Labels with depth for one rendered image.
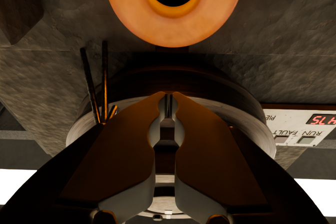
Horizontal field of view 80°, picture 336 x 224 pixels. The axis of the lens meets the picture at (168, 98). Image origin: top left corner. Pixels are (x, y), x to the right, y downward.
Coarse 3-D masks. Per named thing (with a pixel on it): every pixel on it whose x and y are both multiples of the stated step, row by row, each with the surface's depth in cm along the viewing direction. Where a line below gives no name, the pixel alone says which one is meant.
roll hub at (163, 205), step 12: (156, 156) 35; (168, 156) 34; (156, 168) 33; (168, 168) 33; (156, 180) 34; (168, 180) 34; (156, 192) 38; (168, 192) 38; (156, 204) 42; (168, 204) 41; (180, 216) 51
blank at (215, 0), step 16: (112, 0) 24; (128, 0) 24; (144, 0) 24; (192, 0) 25; (208, 0) 23; (224, 0) 23; (128, 16) 25; (144, 16) 25; (160, 16) 25; (176, 16) 25; (192, 16) 25; (208, 16) 25; (224, 16) 24; (144, 32) 26; (160, 32) 26; (176, 32) 26; (192, 32) 26; (208, 32) 26
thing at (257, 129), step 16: (128, 80) 37; (144, 80) 36; (160, 80) 35; (176, 80) 35; (192, 80) 35; (208, 80) 37; (96, 96) 40; (112, 96) 36; (128, 96) 32; (144, 96) 32; (192, 96) 31; (208, 96) 32; (224, 96) 35; (240, 96) 38; (224, 112) 34; (240, 112) 34; (256, 112) 40; (80, 128) 39; (256, 128) 37; (272, 144) 41
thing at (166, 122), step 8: (168, 112) 33; (168, 120) 33; (224, 120) 35; (160, 128) 34; (168, 128) 34; (240, 128) 37; (160, 136) 34; (168, 136) 34; (248, 136) 38; (160, 144) 35; (168, 144) 35; (176, 144) 35
